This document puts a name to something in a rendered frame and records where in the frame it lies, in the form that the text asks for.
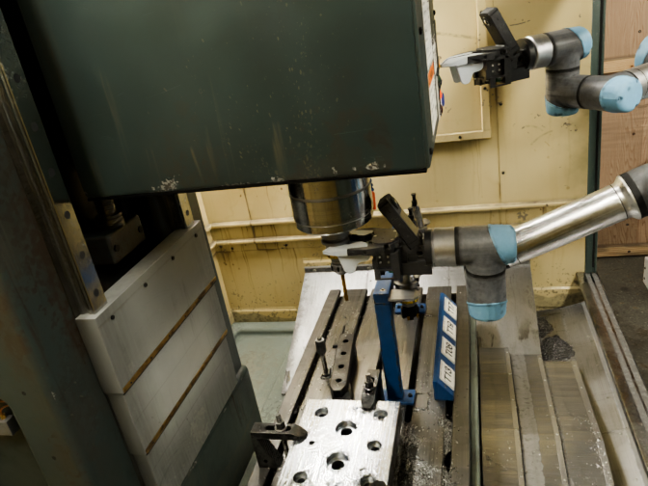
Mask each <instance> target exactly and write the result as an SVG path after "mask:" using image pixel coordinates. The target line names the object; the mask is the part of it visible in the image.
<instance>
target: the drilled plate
mask: <svg viewBox="0 0 648 486"><path fill-rule="evenodd" d="M376 405H377V406H378V408H377V407H376ZM324 406H325V409H324ZM358 406H359V407H358ZM361 406H362V404H361V400H326V399H309V400H308V402H307V405H306V408H305V410H304V413H303V415H302V417H301V420H300V423H299V425H300V426H302V427H303V428H305V429H306V430H309V431H310V432H309V431H308V432H309V434H308V435H307V438H306V439H303V440H299V441H293V442H292V445H291V447H290V450H289V452H288V454H287V457H286V460H285V463H284V465H283V470H282V472H281V475H280V478H279V480H278V483H277V486H296V485H297V486H338V485H337V483H340V482H342V483H340V484H339V486H341V485H342V486H347V485H349V486H355V485H356V486H359V485H358V483H357V482H356V483H357V484H356V483H355V481H354V479H355V478H356V477H357V478H356V479H357V480H359V481H360V486H369V484H370V483H373V482H374V481H375V479H374V478H375V475H376V474H377V475H376V477H377V478H376V480H379V481H385V483H386V485H387V486H392V484H393V477H394V470H395V463H396V456H397V450H398V443H399V436H400V430H401V423H402V411H401V404H400V401H376V402H375V406H374V407H373V408H374V410H376V411H374V412H372V414H371V413H368V414H367V413H365V414H362V413H363V412H362V411H361V412H362V413H360V410H361V409H362V408H363V407H362V408H360V407H361ZM322 407H323V408H322ZM326 407H328V409H329V408H330V410H332V411H330V410H329V412H330V414H329V412H328V411H327V410H328V409H327V408H326ZM379 407H380V409H379ZM352 408H355V409H356V410H357V411H356V413H355V409H354V410H353V409H352ZM376 408H377V409H378V410H377V409H376ZM349 410H350V411H349ZM382 410H383V411H382ZM386 410H387V411H386ZM315 411H316V412H315ZM351 411H352V413H351ZM357 412H358V413H357ZM388 413H389V414H388ZM328 414H329V415H328ZM373 414H374V415H373ZM326 415H327V416H326ZM353 415H354V416H353ZM359 415H360V416H361V418H360V416H359ZM325 416H326V417H325ZM352 416H353V417H352ZM323 417H324V418H323ZM357 417H358V418H357ZM372 418H378V419H379V420H374V419H372ZM342 419H343V421H341V420H342ZM345 419H346V420H345ZM350 419H351V420H353V421H351V420H350ZM380 419H383V420H380ZM348 420H349V421H348ZM339 421H340V422H339ZM361 421H362V422H361ZM355 422H357V424H356V423H355ZM355 424H356V425H355ZM358 424H361V425H360V426H358ZM357 426H358V428H356V427H357ZM356 430H357V431H356ZM362 431H363V433H361V432H362ZM354 432H355V433H354ZM346 435H347V436H346ZM372 437H373V438H372ZM329 440H330V441H329ZM367 441H369V442H367ZM365 443H366V444H365ZM381 447H382V448H381ZM338 450H340V451H341V452H344V451H347V452H344V453H341V452H338ZM377 450H378V452H377ZM312 451H313V452H312ZM314 451H317V452H314ZM331 451H334V453H332V452H331ZM330 452H331V453H332V454H331V453H330ZM369 452H370V453H369ZM329 453H330V455H328V454H329ZM346 453H349V455H350V456H349V457H350V458H348V457H347V454H346ZM361 454H364V455H361ZM322 455H323V456H325V457H323V456H322ZM326 456H327V457H326ZM359 456H360V457H359ZM370 456H371V457H370ZM326 458H327V459H326ZM350 459H351V460H350ZM367 459H368V460H367ZM371 459H372V460H373V461H371ZM378 459H380V460H379V461H378ZM325 460H326V461H325ZM348 460H350V461H351V462H349V461H348ZM366 460H367V461H368V462H367V461H366ZM377 461H378V462H379V463H377ZM297 462H298V464H297ZM324 462H325V463H324ZM348 463H349V464H348ZM371 463H372V464H371ZM376 463H377V464H376ZM322 464H323V465H322ZM325 464H326V465H325ZM346 464H347V465H346ZM375 465H377V466H375ZM324 466H325V467H324ZM326 466H327V468H326ZM347 467H350V469H349V468H347ZM375 467H376V468H375ZM377 467H378V468H377ZM340 468H342V469H341V470H340ZM343 468H346V469H343ZM360 468H366V469H362V470H359V469H360ZM368 468H369V470H367V469H368ZM307 469H309V470H310V472H308V471H305V472H302V471H303V470H307ZM347 469H348V470H347ZM301 470H302V471H301ZM326 470H327V471H326ZM345 470H347V471H345ZM298 471H299V472H298ZM338 471H339V472H338ZM369 472H371V473H372V474H375V475H373V476H372V477H371V475H368V474H369ZM361 473H362V474H361ZM363 473H364V474H365V476H364V475H363ZM292 476H293V477H292ZM326 476H327V477H326ZM334 476H335V477H334ZM360 476H361V478H362V479H358V478H360ZM307 479H308V481H306V480H307ZM291 480H292V481H291ZM337 480H338V481H337ZM304 481H306V482H305V483H304ZM291 482H292V483H291ZM294 482H295V483H296V482H297V483H299V484H300V483H301V484H300V485H299V484H297V483H296V484H295V483H294ZM324 482H328V483H330V485H329V484H326V483H325V484H324ZM290 483H291V484H290Z"/></svg>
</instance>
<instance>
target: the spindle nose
mask: <svg viewBox="0 0 648 486"><path fill-rule="evenodd" d="M286 186H287V191H288V196H289V201H290V206H291V211H292V216H293V220H294V221H295V225H296V228H297V229H298V230H300V231H301V232H303V233H306V234H311V235H333V234H340V233H344V232H348V231H351V230H355V229H357V228H360V227H362V226H363V225H365V224H366V223H367V222H368V221H369V220H370V219H371V218H372V217H373V199H372V191H371V184H370V177H366V178H354V179H344V180H332V181H320V182H309V183H297V184H287V185H286Z"/></svg>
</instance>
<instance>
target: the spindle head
mask: <svg viewBox="0 0 648 486"><path fill-rule="evenodd" d="M16 1H17V4H18V7H19V8H20V11H21V14H22V17H23V20H24V23H25V26H26V28H27V31H28V34H29V37H30V40H31V43H32V44H33V47H34V50H35V53H36V56H37V59H38V62H39V64H40V69H41V72H42V75H43V78H44V80H45V83H46V86H47V89H48V91H49V94H50V97H51V99H52V102H53V105H54V108H55V111H56V114H57V116H58V119H59V122H60V125H61V127H62V130H63V133H64V135H65V138H66V141H67V146H68V149H69V152H70V154H71V157H72V160H73V163H74V166H75V169H76V171H77V173H78V176H79V179H80V182H81V185H82V188H83V190H84V193H85V195H86V196H87V197H88V202H92V201H104V200H115V199H126V198H138V197H149V196H161V195H172V194H183V193H195V192H206V191H218V190H229V189H240V188H252V187H263V186H275V185H287V184H297V183H309V182H320V181H332V180H344V179H354V178H366V177H377V176H400V175H410V174H422V173H427V169H428V168H430V166H431V161H432V155H433V150H434V145H435V140H436V135H437V129H438V124H439V111H438V99H437V87H436V76H437V73H438V71H436V74H435V76H434V79H435V91H436V103H437V115H438V116H437V120H436V125H435V130H434V135H433V132H432V121H431V110H430V98H429V87H428V76H427V74H428V71H429V70H428V71H427V61H426V49H425V37H424V27H423V15H422V4H421V0H16Z"/></svg>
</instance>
